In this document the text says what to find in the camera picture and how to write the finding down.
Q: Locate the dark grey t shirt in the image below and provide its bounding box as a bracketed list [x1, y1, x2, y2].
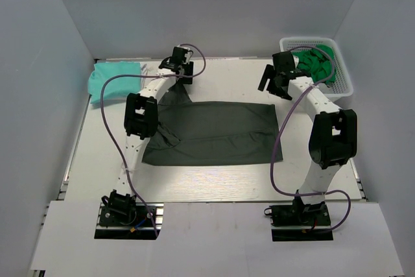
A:
[143, 84, 283, 166]

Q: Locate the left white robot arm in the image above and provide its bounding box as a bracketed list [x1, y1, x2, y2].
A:
[100, 43, 201, 224]

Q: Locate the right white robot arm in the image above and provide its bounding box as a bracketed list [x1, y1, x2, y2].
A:
[258, 51, 357, 224]

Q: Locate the green t shirt in basket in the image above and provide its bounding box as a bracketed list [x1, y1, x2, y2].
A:
[292, 45, 336, 87]

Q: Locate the white plastic basket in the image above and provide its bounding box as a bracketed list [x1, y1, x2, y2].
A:
[279, 37, 353, 101]

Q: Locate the folded teal t shirt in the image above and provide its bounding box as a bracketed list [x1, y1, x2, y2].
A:
[88, 61, 143, 105]

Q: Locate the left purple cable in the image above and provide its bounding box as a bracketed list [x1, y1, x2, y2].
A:
[99, 42, 207, 239]

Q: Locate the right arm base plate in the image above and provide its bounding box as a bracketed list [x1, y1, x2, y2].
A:
[264, 205, 333, 242]

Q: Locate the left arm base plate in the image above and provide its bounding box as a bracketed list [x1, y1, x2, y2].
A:
[94, 204, 164, 241]

